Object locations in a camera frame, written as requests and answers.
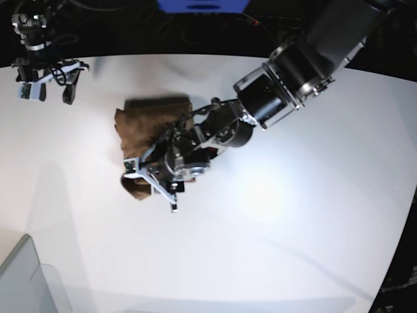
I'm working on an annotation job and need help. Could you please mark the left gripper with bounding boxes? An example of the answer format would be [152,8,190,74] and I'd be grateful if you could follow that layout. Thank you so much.
[123,153,210,213]

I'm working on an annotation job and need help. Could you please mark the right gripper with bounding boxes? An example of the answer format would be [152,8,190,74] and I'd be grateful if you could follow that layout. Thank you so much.
[11,58,90,105]

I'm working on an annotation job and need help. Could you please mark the brown t-shirt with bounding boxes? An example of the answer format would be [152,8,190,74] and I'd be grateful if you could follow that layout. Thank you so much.
[113,94,196,201]

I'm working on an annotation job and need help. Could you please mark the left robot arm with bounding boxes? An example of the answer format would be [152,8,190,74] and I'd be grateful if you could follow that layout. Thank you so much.
[114,1,395,211]

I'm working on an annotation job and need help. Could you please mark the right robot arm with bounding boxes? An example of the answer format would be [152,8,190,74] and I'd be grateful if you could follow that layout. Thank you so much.
[11,1,89,105]

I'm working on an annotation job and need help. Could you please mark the blue box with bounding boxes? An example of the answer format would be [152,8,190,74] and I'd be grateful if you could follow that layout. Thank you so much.
[156,0,250,14]

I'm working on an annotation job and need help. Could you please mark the grey plastic bin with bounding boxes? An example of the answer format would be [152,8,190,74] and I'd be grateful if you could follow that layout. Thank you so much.
[1,235,74,313]

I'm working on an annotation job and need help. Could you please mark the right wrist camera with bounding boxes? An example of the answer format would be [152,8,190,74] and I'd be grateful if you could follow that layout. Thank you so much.
[18,82,41,100]

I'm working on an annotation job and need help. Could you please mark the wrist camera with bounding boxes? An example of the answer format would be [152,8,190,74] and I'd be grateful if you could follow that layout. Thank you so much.
[18,82,41,100]
[123,158,139,175]

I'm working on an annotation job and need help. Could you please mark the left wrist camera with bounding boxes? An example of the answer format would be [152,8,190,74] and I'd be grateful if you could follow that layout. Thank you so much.
[123,158,139,175]

